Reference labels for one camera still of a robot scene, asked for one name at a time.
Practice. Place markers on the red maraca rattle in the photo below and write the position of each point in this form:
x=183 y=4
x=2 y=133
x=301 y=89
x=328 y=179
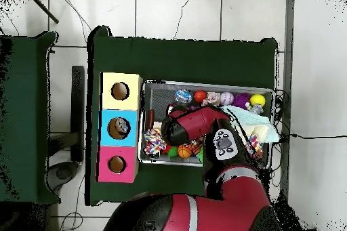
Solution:
x=200 y=96

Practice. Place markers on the tiger striped toy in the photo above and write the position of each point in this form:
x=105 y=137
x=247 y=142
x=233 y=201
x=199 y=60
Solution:
x=195 y=147

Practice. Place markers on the green spiky ball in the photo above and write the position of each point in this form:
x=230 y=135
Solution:
x=200 y=155

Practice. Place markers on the mint knitted cloth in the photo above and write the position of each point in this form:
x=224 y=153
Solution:
x=252 y=116

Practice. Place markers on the multicoloured patterned cloth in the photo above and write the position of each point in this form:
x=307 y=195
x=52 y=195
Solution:
x=254 y=145

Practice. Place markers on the cream knitted cloth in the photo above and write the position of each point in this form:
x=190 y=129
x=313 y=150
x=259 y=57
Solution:
x=263 y=132

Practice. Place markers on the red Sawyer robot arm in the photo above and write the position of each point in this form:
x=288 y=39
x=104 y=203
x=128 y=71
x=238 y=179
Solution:
x=195 y=122

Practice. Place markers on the clear shallow mesh bin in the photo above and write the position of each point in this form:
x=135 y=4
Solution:
x=154 y=93

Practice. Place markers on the wooden box with three holes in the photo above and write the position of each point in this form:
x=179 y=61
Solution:
x=119 y=117

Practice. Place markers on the dark red sausage toy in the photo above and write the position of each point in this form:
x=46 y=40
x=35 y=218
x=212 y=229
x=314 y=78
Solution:
x=150 y=119

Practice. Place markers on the small orange basketball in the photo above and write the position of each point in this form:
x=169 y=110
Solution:
x=185 y=151

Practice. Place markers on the floral patterned fabric knot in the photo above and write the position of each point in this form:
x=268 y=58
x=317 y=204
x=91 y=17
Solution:
x=211 y=99

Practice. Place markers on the dark green tablecloth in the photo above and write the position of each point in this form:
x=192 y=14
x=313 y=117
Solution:
x=190 y=63

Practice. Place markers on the white baseball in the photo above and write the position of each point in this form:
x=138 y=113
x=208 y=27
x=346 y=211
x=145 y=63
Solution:
x=226 y=99

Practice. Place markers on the purple monster toy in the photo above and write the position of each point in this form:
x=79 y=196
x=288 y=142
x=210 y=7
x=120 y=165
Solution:
x=241 y=101

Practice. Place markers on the yellow ball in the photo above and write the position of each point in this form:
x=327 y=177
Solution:
x=257 y=100

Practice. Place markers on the black panel stand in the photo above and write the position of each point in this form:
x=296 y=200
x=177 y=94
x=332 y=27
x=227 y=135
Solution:
x=78 y=106

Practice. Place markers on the grey round stand base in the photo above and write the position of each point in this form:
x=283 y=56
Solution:
x=65 y=172

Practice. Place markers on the dark green side cloth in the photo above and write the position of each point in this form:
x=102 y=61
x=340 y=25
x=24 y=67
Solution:
x=27 y=106

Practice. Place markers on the black rod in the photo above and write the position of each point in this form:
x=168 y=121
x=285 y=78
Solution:
x=43 y=7

